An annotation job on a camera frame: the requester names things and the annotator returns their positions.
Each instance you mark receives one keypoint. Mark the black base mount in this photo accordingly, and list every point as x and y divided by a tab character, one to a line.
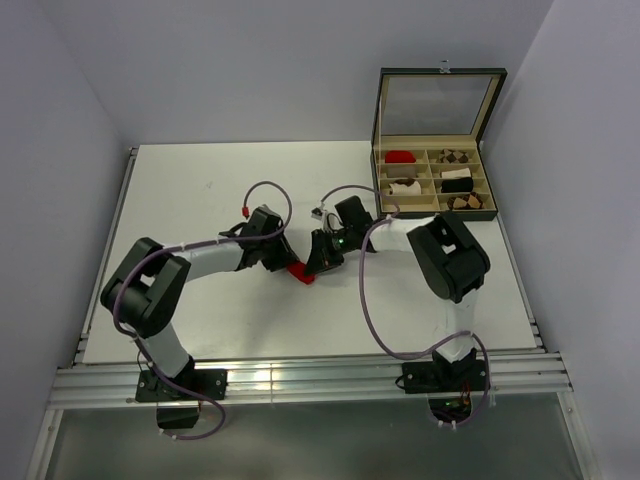
458	379
180	401

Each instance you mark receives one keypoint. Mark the rolled red sock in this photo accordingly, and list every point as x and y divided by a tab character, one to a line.
399	157

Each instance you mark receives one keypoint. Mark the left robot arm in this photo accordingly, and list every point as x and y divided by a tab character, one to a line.
145	288

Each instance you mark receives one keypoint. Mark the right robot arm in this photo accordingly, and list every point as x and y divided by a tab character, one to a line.
451	260

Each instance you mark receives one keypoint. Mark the red sock white pattern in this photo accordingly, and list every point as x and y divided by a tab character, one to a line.
298	271

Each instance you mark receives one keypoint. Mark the beige sock brown toe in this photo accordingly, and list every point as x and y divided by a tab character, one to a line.
405	187

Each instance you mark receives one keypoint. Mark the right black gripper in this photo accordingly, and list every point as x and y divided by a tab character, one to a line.
321	256

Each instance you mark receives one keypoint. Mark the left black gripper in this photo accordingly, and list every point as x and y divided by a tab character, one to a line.
284	257

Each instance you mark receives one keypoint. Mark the rolled checkered sock upper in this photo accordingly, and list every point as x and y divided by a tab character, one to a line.
453	156

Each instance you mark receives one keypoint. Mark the black compartment storage box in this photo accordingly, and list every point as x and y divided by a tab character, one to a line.
425	110

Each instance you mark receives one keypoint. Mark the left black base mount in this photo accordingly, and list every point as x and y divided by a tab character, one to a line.
180	401

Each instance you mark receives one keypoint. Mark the rolled white black sock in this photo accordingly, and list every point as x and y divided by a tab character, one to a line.
456	174

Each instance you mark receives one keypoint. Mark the rolled checkered sock lower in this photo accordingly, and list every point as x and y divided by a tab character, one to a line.
469	201

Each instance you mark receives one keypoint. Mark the rolled checkered sock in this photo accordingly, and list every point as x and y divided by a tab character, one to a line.
469	201
453	156

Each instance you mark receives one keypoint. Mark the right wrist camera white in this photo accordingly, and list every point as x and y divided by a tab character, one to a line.
319	213

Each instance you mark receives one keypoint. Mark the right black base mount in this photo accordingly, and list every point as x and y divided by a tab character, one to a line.
458	379

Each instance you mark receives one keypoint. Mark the aluminium frame rail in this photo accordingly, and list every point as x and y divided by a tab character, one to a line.
302	381

